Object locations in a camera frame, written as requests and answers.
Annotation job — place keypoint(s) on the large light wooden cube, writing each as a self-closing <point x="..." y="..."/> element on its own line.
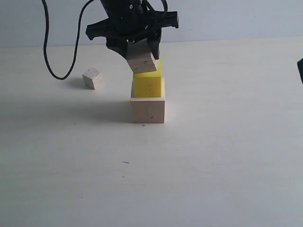
<point x="148" y="109"/>

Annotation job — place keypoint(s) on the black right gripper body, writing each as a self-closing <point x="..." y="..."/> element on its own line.
<point x="300" y="68"/>

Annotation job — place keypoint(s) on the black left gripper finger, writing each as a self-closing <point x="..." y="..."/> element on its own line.
<point x="118" y="45"/>
<point x="155" y="47"/>

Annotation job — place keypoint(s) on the yellow cube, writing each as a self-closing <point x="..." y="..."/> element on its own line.
<point x="148" y="84"/>

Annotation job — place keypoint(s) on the medium ridged wooden cube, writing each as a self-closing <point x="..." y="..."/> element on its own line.
<point x="140" y="58"/>

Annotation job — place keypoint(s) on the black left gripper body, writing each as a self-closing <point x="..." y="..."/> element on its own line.
<point x="133" y="20"/>

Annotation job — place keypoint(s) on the small pale wooden cube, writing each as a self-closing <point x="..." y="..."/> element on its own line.
<point x="92" y="78"/>

